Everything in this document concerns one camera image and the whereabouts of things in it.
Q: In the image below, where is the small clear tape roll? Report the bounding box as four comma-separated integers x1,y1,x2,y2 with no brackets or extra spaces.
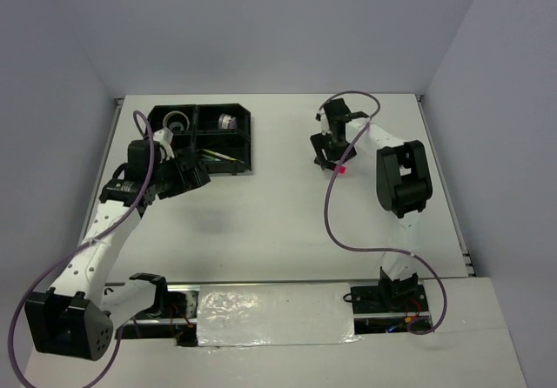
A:
168,121,188,132

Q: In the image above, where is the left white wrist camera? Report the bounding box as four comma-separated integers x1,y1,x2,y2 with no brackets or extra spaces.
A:
153,127,175,159

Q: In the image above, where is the metal mounting rail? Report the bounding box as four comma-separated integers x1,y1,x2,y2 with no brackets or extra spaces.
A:
168,278,379,291

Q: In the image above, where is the silver foil covered panel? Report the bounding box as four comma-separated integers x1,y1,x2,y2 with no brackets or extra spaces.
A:
197,283,359,347

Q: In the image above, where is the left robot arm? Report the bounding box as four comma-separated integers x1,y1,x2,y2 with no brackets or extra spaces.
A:
24,139,210,361

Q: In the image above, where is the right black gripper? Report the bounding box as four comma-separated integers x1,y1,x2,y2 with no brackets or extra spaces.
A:
311,130,358,170

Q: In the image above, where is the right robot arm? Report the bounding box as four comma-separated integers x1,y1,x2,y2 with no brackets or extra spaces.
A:
310,96,433,312

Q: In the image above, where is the yellow thin pen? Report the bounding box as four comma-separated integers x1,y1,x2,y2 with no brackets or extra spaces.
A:
201,149,243,164

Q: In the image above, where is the large clear tape roll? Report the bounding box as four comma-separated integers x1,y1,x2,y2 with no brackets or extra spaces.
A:
163,110,191,130

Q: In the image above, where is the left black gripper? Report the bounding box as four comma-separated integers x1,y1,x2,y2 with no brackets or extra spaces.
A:
149,147,210,200

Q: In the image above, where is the black four-compartment organizer tray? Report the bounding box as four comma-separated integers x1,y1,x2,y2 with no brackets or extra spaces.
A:
148,103,252,176

